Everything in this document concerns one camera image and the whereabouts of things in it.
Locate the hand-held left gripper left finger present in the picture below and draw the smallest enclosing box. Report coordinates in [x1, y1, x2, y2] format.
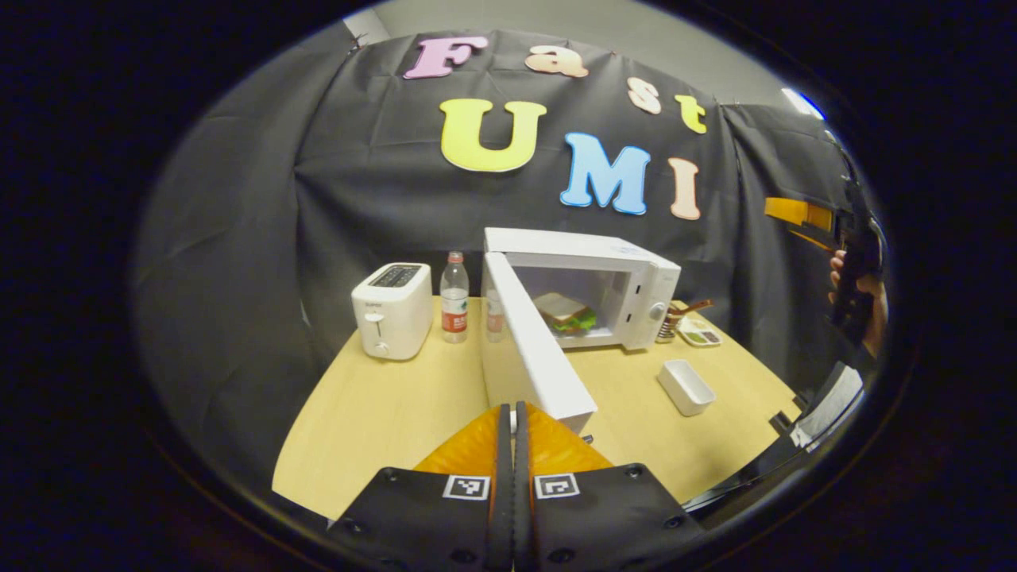
[330, 403, 516, 572]

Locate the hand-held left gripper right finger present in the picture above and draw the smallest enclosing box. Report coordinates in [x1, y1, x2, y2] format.
[513, 401, 706, 572]

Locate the white microwave oven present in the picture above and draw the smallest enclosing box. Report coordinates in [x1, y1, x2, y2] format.
[479, 227, 683, 435]

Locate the lettuce sandwich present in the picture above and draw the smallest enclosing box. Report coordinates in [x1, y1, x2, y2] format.
[532, 292, 598, 336]

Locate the small ceiling light panel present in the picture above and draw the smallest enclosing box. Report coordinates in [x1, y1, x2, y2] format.
[781, 87, 827, 122]

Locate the white sheet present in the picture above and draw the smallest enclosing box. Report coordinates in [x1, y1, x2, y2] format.
[791, 365, 864, 450]

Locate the white divided dish of grains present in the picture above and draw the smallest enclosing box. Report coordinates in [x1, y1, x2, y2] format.
[678, 316, 722, 348]

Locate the white rectangular tray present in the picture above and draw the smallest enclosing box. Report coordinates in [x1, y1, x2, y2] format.
[657, 359, 717, 417]

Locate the clear water bottle red label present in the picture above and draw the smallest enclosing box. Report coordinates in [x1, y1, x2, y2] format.
[439, 251, 471, 344]

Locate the white toaster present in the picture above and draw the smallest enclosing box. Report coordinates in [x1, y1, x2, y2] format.
[351, 262, 434, 361]

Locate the glass jar with brown handle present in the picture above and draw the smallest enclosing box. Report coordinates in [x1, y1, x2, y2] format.
[656, 298, 714, 344]

